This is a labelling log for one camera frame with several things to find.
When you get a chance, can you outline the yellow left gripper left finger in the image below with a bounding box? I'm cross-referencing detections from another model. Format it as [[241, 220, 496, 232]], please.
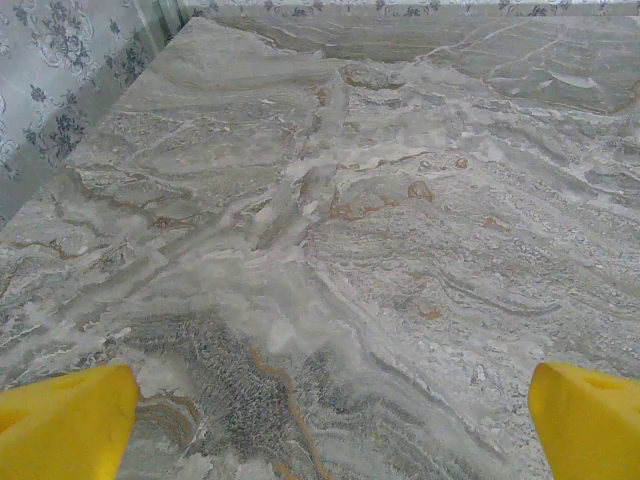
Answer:
[[0, 363, 141, 480]]

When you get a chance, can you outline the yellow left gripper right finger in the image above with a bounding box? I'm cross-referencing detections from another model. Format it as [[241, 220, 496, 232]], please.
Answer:
[[528, 362, 640, 480]]

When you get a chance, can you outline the aluminium frame post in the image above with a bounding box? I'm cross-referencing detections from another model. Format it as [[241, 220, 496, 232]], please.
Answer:
[[144, 0, 184, 54]]

